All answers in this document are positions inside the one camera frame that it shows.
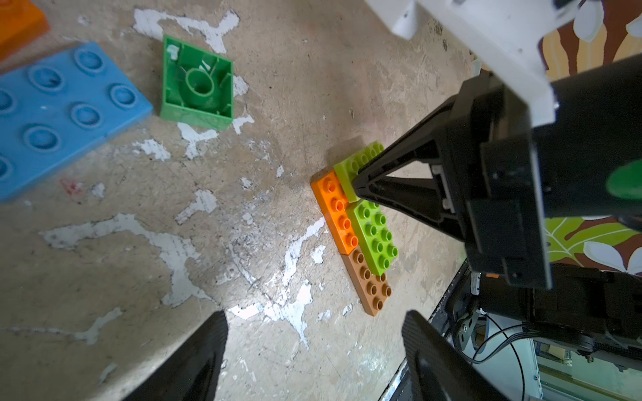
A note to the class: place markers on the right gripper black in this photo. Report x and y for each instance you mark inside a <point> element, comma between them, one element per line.
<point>478,170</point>

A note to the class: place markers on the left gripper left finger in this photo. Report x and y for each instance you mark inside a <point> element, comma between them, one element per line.
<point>192,372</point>

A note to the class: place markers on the dark green square lego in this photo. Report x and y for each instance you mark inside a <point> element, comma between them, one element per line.
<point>197,86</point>

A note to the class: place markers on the orange lego brick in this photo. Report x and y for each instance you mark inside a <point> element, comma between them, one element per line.
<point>333,203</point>

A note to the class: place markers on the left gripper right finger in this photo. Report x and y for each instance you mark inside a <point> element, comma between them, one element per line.
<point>437,371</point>

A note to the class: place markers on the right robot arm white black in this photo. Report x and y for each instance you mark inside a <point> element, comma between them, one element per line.
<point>587,309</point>

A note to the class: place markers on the orange flat lego plate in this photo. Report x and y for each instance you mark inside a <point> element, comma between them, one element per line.
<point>21,23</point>

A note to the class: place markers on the blue lego plate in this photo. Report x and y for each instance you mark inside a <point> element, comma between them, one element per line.
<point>58,109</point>

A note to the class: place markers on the tan lego brick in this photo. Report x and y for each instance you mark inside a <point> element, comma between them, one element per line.
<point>373,291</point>

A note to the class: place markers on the lime lego brick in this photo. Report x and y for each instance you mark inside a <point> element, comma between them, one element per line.
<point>375,238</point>
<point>348,169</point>

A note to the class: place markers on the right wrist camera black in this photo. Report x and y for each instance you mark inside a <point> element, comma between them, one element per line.
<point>505,35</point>

